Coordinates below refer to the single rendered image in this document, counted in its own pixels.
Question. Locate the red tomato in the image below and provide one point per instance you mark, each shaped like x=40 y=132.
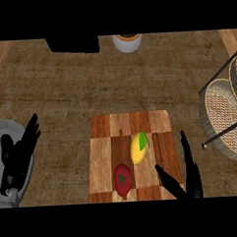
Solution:
x=123 y=181

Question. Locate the wicker tiered basket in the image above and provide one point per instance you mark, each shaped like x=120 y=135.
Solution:
x=223 y=108

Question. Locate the black box appliance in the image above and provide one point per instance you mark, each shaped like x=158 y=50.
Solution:
x=74 y=44

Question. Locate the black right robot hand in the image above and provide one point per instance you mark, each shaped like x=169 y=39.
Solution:
x=189 y=182

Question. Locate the grey pot with orange rim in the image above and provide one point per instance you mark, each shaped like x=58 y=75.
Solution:
x=127 y=42

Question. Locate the checkered wooden cutting board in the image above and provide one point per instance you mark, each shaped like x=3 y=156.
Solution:
x=134 y=155

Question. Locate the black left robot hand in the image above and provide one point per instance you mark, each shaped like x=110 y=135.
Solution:
x=18 y=155

